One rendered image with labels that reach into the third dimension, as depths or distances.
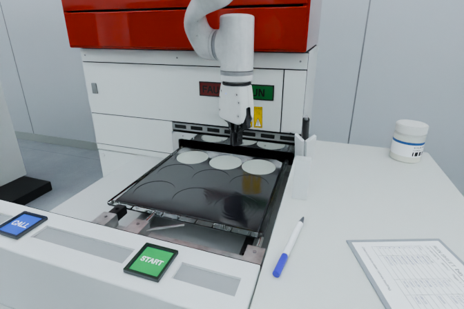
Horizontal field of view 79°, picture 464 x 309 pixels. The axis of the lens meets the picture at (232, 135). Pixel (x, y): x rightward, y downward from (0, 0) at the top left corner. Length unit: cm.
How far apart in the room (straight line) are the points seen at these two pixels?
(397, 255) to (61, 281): 49
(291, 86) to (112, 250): 63
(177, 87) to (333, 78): 158
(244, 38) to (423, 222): 51
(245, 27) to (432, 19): 185
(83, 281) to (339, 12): 219
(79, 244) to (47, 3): 319
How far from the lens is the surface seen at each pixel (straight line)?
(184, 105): 98
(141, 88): 106
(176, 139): 103
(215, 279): 43
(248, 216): 63
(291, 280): 42
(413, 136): 81
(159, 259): 45
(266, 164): 85
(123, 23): 101
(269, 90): 87
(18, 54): 404
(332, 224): 53
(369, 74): 236
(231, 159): 88
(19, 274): 60
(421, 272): 49
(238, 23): 69
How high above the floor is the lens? 127
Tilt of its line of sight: 20 degrees down
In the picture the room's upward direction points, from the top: straight up
